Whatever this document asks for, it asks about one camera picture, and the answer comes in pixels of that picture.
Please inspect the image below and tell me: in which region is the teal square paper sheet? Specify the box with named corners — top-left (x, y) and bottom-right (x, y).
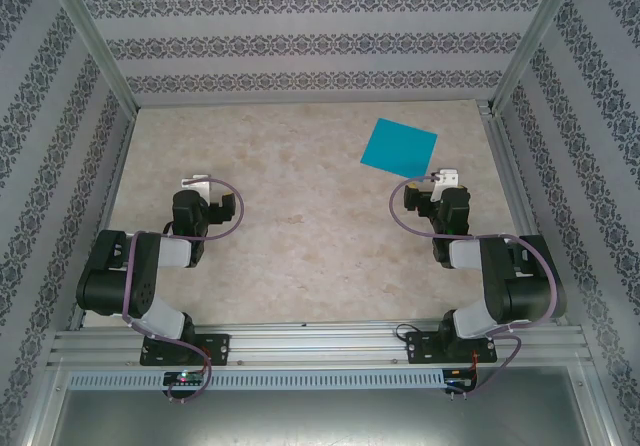
top-left (360, 117), bottom-right (439, 179)

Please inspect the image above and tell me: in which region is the grey sheet metal panel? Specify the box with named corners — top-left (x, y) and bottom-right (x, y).
top-left (29, 365), bottom-right (614, 446)

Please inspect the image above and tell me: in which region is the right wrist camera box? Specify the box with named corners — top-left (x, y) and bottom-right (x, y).
top-left (429, 169), bottom-right (460, 203)

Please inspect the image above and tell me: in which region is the aluminium side rail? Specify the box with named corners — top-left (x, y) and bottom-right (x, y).
top-left (477, 100), bottom-right (569, 327)
top-left (69, 109), bottom-right (137, 330)

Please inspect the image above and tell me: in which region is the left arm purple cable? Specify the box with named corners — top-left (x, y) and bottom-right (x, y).
top-left (121, 177), bottom-right (246, 403)

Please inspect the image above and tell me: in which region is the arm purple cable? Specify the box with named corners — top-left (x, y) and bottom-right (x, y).
top-left (121, 177), bottom-right (246, 403)
top-left (389, 174), bottom-right (560, 400)

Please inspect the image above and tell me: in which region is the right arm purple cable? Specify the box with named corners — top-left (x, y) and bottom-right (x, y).
top-left (389, 174), bottom-right (560, 400)

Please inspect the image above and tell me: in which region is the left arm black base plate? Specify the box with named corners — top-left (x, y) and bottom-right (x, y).
top-left (139, 333), bottom-right (232, 367)

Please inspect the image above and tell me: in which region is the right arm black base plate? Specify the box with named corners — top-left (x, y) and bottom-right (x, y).
top-left (405, 329), bottom-right (499, 365)

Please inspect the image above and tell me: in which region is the long aluminium mounting rail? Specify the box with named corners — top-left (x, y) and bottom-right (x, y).
top-left (47, 319), bottom-right (594, 367)

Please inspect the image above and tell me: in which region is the aluminium frame post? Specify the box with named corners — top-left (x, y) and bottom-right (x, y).
top-left (42, 0), bottom-right (140, 113)
top-left (491, 0), bottom-right (586, 115)

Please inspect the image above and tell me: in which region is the grey slotted cable duct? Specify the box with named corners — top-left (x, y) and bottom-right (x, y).
top-left (67, 368), bottom-right (476, 390)

